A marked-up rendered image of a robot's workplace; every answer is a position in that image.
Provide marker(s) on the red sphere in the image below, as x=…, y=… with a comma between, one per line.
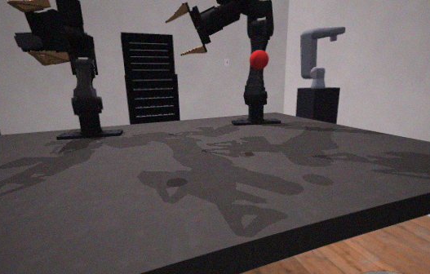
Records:
x=259, y=59

